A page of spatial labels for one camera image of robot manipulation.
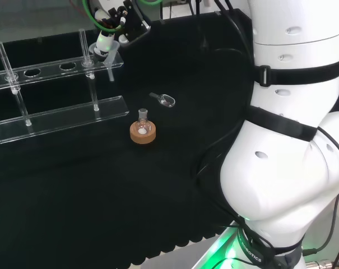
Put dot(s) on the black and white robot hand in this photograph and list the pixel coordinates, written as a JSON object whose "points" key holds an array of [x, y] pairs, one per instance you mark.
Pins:
{"points": [[104, 42]]}

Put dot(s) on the clear glass weighing funnel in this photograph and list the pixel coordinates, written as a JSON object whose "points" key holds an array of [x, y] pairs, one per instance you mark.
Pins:
{"points": [[166, 100]]}

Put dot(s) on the clear acrylic funnel stand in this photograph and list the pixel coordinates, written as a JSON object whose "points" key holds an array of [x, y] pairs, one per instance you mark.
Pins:
{"points": [[60, 117]]}

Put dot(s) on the small round-bottom glass flask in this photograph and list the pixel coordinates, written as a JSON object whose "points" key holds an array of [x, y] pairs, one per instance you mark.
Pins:
{"points": [[142, 127]]}

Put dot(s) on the black bench cloth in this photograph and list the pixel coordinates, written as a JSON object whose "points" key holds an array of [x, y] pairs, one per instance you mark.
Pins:
{"points": [[102, 196]]}

